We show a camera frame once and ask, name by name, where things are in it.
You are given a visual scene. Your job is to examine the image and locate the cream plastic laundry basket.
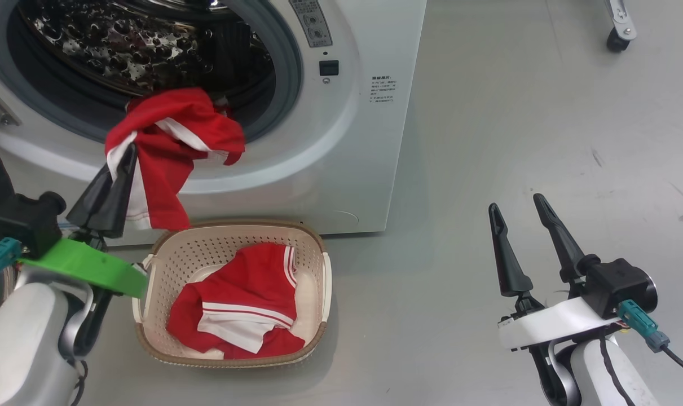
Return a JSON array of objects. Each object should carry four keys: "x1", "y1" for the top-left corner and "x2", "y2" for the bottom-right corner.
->
[{"x1": 132, "y1": 219, "x2": 334, "y2": 369}]

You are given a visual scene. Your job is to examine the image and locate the black right camera cable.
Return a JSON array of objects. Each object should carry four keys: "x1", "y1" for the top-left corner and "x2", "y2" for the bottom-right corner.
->
[{"x1": 660, "y1": 344, "x2": 683, "y2": 382}]

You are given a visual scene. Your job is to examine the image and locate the perforated steel washer drum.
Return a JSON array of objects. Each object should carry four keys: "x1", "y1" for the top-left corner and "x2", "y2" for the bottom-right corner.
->
[{"x1": 19, "y1": 0, "x2": 277, "y2": 108}]

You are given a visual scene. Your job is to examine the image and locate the white front-load washing machine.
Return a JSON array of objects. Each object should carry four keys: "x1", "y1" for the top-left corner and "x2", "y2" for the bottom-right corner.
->
[{"x1": 0, "y1": 0, "x2": 428, "y2": 246}]

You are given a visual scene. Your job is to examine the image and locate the printed text washer sticker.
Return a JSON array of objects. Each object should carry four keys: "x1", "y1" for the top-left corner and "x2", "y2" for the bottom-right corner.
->
[{"x1": 369, "y1": 76, "x2": 399, "y2": 105}]

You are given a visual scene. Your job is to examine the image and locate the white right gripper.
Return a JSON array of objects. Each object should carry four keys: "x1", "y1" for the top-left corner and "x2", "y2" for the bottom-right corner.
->
[{"x1": 488, "y1": 193, "x2": 624, "y2": 406}]

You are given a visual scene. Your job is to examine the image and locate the grey washer instruction label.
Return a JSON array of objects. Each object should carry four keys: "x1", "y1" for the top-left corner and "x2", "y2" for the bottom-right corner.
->
[{"x1": 289, "y1": 0, "x2": 334, "y2": 49}]

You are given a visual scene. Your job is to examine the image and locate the grey partition leg with caster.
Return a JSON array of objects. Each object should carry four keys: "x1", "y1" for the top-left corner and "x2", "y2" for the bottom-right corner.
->
[{"x1": 603, "y1": 0, "x2": 638, "y2": 54}]

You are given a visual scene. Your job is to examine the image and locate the red white-striped garment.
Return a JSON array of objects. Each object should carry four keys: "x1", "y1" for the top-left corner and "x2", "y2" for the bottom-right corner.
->
[
  {"x1": 166, "y1": 242, "x2": 307, "y2": 361},
  {"x1": 105, "y1": 87, "x2": 246, "y2": 231}
]

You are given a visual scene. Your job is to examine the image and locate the teal right camera connector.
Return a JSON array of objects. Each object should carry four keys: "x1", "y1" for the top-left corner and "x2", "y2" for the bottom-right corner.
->
[{"x1": 618, "y1": 299, "x2": 671, "y2": 354}]

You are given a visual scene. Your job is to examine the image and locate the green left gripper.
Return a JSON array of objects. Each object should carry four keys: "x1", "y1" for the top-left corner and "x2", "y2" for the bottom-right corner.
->
[{"x1": 20, "y1": 143, "x2": 149, "y2": 360}]

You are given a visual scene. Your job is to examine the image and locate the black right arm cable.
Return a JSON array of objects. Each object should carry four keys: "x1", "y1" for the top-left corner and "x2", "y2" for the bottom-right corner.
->
[{"x1": 599, "y1": 337, "x2": 638, "y2": 406}]

